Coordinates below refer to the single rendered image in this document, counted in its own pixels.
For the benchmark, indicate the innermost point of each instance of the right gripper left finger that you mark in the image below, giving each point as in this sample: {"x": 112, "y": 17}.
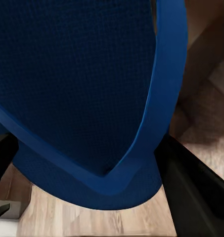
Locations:
{"x": 8, "y": 148}

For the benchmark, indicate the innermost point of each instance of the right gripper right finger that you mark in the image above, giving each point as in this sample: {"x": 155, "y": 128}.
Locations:
{"x": 194, "y": 192}

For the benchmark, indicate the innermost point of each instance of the sandal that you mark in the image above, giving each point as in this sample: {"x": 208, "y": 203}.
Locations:
{"x": 89, "y": 91}

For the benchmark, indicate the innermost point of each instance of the bed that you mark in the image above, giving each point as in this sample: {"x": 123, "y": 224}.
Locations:
{"x": 205, "y": 51}

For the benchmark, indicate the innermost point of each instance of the bench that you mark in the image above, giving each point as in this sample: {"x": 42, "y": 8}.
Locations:
{"x": 16, "y": 190}

